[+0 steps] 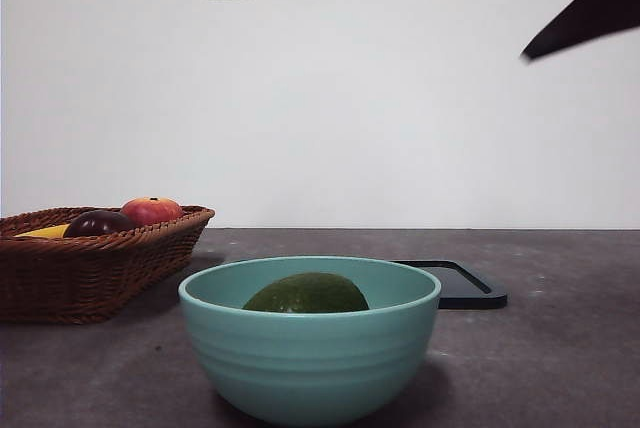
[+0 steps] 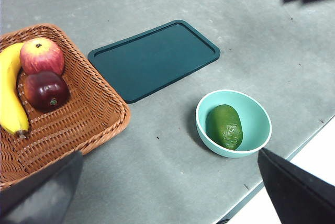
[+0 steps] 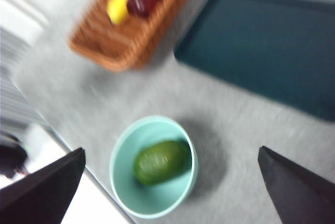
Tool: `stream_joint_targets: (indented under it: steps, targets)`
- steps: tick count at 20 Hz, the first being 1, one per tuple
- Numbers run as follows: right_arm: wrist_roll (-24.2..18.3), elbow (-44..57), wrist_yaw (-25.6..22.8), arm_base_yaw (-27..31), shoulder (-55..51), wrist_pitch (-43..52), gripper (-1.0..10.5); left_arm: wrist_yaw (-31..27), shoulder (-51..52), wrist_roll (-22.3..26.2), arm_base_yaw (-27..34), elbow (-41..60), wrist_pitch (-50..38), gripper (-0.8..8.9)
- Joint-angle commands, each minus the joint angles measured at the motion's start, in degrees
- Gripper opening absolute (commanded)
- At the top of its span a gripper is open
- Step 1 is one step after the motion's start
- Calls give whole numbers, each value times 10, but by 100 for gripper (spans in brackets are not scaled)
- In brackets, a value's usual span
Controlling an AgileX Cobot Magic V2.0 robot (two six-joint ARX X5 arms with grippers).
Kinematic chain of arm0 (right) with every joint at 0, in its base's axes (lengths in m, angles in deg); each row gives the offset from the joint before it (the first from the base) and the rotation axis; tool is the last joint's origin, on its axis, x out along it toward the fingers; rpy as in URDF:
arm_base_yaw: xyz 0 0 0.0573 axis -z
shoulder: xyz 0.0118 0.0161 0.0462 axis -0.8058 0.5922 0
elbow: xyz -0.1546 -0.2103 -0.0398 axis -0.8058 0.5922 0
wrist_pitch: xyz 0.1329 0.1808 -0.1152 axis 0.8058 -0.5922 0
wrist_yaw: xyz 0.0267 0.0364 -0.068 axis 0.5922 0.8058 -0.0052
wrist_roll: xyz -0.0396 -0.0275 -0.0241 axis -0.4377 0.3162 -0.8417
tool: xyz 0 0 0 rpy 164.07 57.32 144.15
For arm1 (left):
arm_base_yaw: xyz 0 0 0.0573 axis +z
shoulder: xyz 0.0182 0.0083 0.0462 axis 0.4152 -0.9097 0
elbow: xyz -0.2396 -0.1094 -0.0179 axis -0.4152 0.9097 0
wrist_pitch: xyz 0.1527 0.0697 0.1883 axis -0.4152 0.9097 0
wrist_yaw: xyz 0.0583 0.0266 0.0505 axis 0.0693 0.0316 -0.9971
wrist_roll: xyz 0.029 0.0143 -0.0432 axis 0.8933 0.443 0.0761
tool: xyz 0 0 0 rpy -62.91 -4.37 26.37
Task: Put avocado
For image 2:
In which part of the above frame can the green avocado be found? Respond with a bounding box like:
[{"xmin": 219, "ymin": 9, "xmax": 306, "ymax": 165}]
[{"xmin": 206, "ymin": 104, "xmax": 244, "ymax": 151}]

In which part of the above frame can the brown wicker basket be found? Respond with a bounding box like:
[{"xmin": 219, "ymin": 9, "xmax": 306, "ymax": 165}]
[{"xmin": 0, "ymin": 23, "xmax": 131, "ymax": 191}]

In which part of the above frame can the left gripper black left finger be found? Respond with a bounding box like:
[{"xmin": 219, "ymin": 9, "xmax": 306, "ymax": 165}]
[{"xmin": 0, "ymin": 150, "xmax": 84, "ymax": 224}]

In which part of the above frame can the black rectangular tray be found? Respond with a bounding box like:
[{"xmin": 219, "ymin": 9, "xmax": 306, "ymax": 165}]
[{"xmin": 87, "ymin": 19, "xmax": 221, "ymax": 104}]

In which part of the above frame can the teal ribbed bowl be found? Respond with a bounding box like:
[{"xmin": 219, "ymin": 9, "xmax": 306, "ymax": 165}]
[{"xmin": 195, "ymin": 89, "xmax": 272, "ymax": 159}]

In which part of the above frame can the red yellow apple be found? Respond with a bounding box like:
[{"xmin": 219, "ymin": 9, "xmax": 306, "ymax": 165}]
[{"xmin": 19, "ymin": 38, "xmax": 65, "ymax": 76}]

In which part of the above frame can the yellow banana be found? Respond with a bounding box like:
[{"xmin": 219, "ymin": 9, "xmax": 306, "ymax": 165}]
[{"xmin": 0, "ymin": 42, "xmax": 30, "ymax": 139}]

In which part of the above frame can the dark red apple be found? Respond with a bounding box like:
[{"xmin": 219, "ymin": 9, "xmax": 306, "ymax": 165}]
[{"xmin": 24, "ymin": 71, "xmax": 71, "ymax": 113}]

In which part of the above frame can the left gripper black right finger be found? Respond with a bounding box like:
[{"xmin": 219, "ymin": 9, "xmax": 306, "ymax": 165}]
[{"xmin": 258, "ymin": 147, "xmax": 335, "ymax": 224}]

